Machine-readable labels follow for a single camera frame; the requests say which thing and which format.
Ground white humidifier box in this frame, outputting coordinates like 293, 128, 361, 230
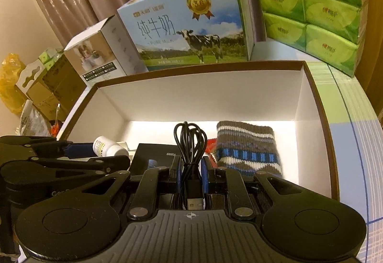
64, 15, 147, 87

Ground brown cardboard box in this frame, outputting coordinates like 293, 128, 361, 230
43, 55, 86, 122

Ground striped knitted sock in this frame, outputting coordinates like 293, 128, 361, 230
215, 120, 282, 177

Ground large brown storage box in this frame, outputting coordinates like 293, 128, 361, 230
58, 61, 339, 199

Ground white pill bottle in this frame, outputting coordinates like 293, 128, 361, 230
92, 136, 129, 157

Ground crumpled plastic bag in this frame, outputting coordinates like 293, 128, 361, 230
19, 100, 51, 137

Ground red snack packet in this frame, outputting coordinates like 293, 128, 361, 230
205, 138, 217, 154

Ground yellow plastic bag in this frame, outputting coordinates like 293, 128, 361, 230
0, 53, 27, 116

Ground checkered tablecloth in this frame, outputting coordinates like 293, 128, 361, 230
251, 40, 382, 262

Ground white cardboard insert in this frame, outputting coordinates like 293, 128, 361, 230
16, 59, 46, 95

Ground green tissue pack bundle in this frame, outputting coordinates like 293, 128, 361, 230
260, 0, 368, 76

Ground small green tissue boxes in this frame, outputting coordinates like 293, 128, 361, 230
38, 48, 64, 70

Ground black shaver box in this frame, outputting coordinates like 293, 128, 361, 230
129, 143, 181, 175

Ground black usb cable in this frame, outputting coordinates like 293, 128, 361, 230
173, 121, 208, 211

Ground blue milk carton box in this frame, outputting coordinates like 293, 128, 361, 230
118, 0, 254, 71

